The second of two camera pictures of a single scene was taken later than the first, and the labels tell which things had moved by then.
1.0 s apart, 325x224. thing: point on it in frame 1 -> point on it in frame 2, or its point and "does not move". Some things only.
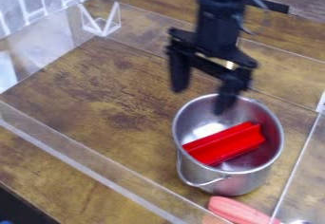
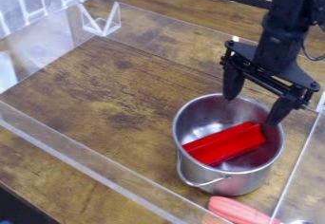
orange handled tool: [236, 213] does not move
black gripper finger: [180, 70] -> [232, 83]
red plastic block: [224, 142] does not move
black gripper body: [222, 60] -> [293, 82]
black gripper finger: [232, 84] -> [281, 110]
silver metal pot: [244, 173] does not move
